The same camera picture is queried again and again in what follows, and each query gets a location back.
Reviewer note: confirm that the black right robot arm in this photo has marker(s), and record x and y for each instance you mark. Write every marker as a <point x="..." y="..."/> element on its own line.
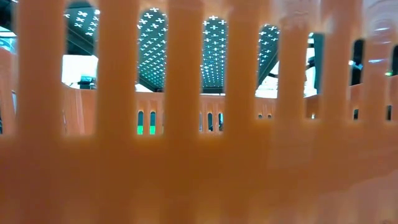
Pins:
<point x="357" y="62"/>

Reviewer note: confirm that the red plastic basket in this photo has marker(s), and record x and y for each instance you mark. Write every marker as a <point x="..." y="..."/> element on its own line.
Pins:
<point x="199" y="161"/>

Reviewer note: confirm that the green plastic basket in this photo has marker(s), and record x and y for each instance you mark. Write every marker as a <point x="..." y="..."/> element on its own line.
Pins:
<point x="140" y="129"/>

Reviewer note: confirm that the grey perforated metal riser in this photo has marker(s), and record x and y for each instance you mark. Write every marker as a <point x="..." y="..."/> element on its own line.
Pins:
<point x="152" y="46"/>

